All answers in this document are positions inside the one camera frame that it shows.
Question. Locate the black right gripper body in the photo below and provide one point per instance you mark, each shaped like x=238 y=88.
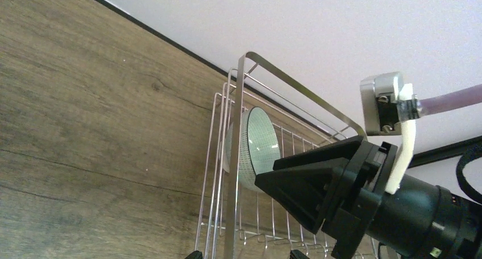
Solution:
x=355 y=191

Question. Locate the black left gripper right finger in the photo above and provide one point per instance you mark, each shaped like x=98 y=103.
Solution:
x=297 y=254

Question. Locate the pale green glass bowl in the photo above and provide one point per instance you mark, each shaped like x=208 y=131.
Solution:
x=259 y=147

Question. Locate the metal wire dish rack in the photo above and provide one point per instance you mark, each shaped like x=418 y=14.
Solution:
x=235 y=222

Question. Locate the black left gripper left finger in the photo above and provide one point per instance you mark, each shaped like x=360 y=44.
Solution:
x=195 y=255

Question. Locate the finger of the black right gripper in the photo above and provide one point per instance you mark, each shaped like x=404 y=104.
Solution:
x=341 y=149
x=302 y=190

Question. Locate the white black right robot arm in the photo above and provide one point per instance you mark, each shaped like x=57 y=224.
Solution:
x=426 y=221

